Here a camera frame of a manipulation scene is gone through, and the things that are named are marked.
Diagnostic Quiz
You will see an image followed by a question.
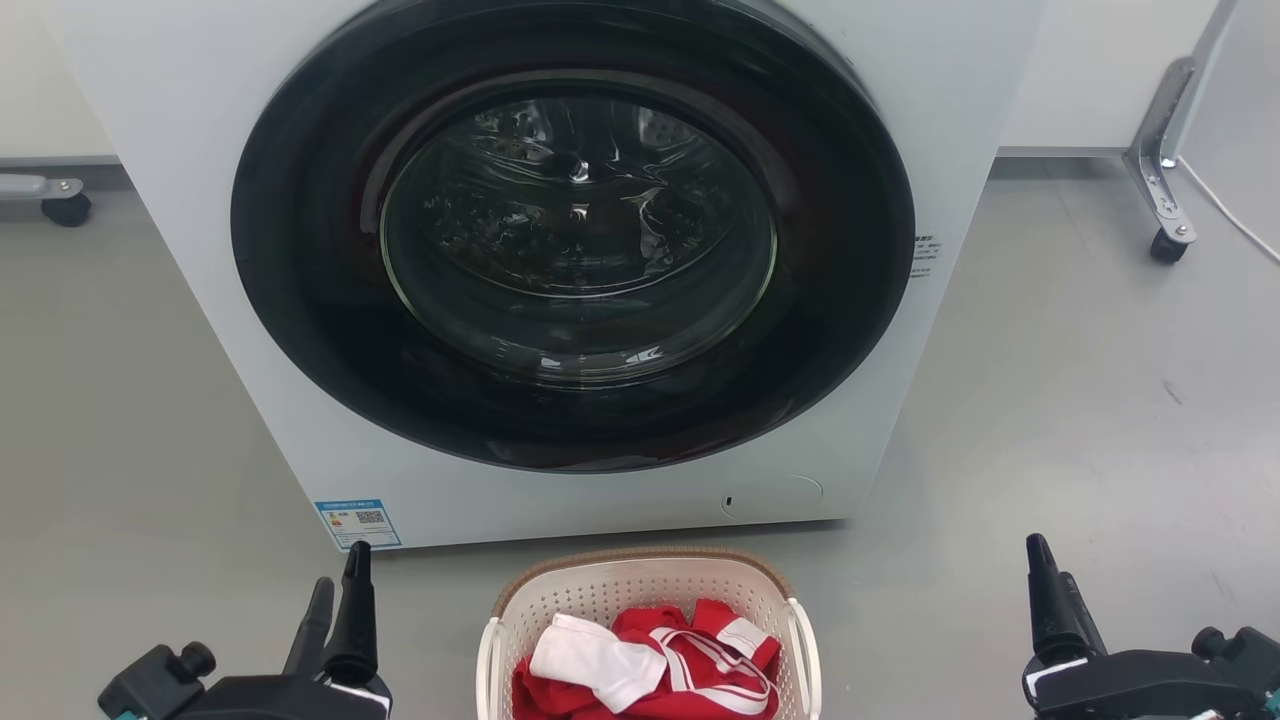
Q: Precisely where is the black round washer door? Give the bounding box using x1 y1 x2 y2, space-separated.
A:
230 0 916 474

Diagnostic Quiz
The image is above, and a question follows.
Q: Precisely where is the grey metal stand leg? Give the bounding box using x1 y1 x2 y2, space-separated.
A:
1123 57 1198 246
0 174 85 201

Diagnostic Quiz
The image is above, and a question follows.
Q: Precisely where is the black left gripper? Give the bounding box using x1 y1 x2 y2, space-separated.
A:
98 541 393 720

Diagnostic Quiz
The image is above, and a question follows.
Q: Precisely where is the thin white cable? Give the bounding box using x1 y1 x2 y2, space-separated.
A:
1178 158 1280 266

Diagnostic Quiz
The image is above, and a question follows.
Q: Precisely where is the white front-load washing machine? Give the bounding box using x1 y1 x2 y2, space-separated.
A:
45 0 1046 553

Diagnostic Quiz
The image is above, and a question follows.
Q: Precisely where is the cream perforated laundry basket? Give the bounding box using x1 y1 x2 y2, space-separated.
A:
476 546 823 720

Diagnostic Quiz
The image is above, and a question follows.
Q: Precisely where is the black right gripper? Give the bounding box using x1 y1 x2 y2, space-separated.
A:
1022 533 1280 720

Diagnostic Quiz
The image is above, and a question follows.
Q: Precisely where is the blue energy label sticker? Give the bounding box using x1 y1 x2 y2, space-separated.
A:
314 498 403 552

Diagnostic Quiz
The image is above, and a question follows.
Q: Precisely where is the red garment with white stripes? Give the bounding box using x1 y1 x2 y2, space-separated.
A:
512 598 782 720

